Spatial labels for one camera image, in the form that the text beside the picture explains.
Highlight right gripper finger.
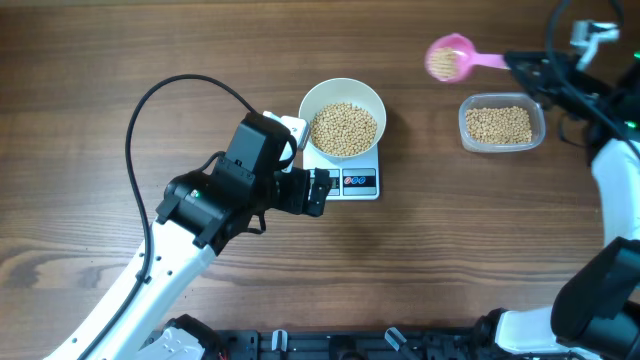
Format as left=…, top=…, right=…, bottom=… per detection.
left=510, top=67, right=555, bottom=108
left=504, top=51, right=551, bottom=72

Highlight pink measuring scoop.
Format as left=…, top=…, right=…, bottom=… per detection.
left=424, top=33, right=509, bottom=83

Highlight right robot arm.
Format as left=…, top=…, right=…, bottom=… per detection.
left=467, top=51, right=639, bottom=359

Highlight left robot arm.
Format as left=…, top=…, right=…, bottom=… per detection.
left=50, top=112, right=329, bottom=359

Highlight white digital kitchen scale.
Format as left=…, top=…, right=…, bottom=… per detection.
left=303, top=143, right=381, bottom=201

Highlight soybeans in bowl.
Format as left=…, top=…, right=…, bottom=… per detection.
left=311, top=103, right=377, bottom=157

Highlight white bowl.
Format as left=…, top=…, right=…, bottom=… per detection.
left=298, top=78, right=387, bottom=152

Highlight soybeans in scoop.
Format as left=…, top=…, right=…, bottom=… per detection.
left=427, top=47, right=458, bottom=81

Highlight yellow soybeans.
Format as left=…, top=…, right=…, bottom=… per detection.
left=465, top=106, right=533, bottom=145

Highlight clear plastic container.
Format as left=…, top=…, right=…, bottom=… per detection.
left=458, top=93, right=546, bottom=153

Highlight left black cable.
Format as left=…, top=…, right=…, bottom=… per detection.
left=74, top=73, right=259, bottom=360

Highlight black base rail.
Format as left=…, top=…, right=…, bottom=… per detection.
left=195, top=329, right=497, bottom=360

